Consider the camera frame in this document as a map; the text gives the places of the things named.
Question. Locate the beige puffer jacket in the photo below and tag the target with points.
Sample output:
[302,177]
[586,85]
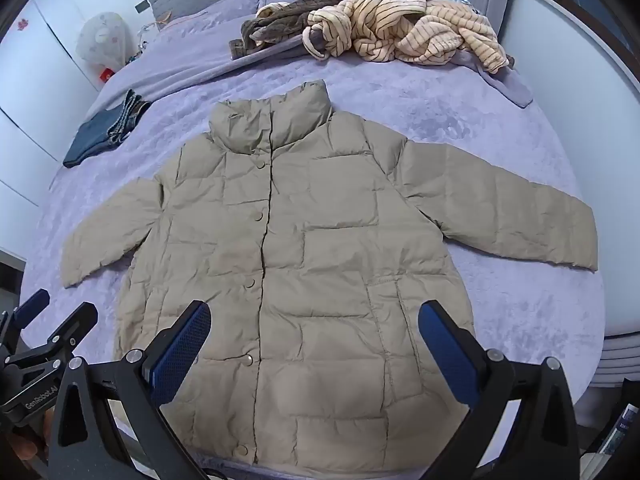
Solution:
[320,240]

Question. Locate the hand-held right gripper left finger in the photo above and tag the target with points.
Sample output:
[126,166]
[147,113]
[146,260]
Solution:
[182,347]

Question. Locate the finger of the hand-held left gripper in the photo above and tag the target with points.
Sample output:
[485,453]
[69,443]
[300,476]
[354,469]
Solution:
[34,305]
[75,322]

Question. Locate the cream striped garment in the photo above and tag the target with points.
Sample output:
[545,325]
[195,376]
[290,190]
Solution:
[400,20]

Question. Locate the brown fleece garment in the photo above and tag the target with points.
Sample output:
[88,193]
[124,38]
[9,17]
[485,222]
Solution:
[290,17]

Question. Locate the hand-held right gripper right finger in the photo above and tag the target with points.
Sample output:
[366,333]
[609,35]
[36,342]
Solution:
[445,347]

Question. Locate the folded blue jeans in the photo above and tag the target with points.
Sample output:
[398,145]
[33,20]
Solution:
[102,132]

